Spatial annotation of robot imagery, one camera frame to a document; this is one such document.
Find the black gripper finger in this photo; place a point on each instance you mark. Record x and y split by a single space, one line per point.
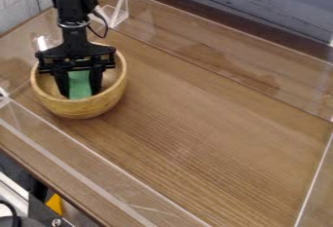
62 79
95 80

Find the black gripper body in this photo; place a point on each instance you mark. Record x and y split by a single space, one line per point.
75 54

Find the green rectangular block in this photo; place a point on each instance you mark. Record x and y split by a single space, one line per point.
79 84

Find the brown wooden bowl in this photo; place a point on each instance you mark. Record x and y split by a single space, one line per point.
87 107

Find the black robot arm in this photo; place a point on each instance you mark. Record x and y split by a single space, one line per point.
72 12

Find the yellow black equipment base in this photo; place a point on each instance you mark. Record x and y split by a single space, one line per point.
52 210

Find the clear acrylic corner bracket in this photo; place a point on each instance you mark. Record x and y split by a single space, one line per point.
113 14

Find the clear acrylic enclosure walls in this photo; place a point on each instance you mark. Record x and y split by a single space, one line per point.
218 142

